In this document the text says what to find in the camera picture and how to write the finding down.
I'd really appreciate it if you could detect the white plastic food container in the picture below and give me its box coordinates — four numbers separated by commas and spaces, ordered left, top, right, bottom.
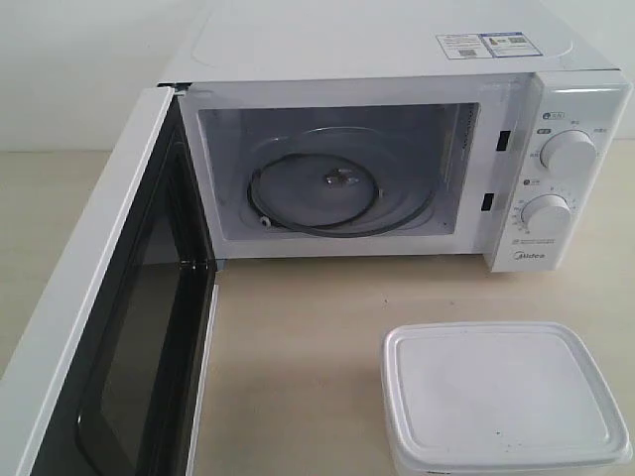
381, 321, 633, 475

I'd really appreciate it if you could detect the white microwave door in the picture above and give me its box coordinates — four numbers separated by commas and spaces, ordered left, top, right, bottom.
1, 86, 217, 475

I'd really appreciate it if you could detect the white Midea microwave oven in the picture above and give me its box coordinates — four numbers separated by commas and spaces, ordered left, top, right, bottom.
160, 1, 633, 273

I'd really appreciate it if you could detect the glass turntable plate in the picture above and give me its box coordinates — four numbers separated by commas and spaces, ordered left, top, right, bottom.
246, 127, 436, 239

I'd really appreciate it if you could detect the lower white timer knob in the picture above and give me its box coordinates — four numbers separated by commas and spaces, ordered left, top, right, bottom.
521, 194, 572, 234

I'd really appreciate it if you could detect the blue white label sticker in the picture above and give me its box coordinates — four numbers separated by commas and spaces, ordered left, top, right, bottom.
436, 32, 543, 60

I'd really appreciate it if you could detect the upper white power knob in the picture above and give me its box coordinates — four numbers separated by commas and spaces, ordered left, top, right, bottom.
540, 130, 597, 177

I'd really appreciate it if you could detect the black turntable roller ring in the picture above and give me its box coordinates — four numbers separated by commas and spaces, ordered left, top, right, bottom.
245, 153, 385, 233

